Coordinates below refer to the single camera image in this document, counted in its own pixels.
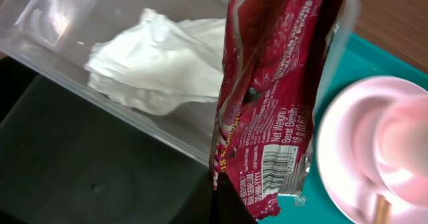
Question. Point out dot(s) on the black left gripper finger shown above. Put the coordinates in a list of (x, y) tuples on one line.
[(227, 206)]

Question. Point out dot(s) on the wooden chopstick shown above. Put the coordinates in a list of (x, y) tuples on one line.
[(382, 213)]

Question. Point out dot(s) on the white tissue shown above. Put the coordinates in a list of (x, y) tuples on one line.
[(158, 64)]

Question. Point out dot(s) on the red snack wrapper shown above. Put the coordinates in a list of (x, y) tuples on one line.
[(273, 58)]

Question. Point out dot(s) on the black food waste tray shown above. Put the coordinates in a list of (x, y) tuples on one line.
[(65, 160)]

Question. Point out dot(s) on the clear plastic waste bin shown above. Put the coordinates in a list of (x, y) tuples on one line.
[(55, 38)]

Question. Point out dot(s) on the pink plate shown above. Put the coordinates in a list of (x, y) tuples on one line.
[(345, 149)]

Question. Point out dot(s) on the small pink bowl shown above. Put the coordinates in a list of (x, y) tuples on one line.
[(400, 149)]

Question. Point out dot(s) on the teal serving tray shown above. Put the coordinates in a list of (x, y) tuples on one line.
[(360, 59)]

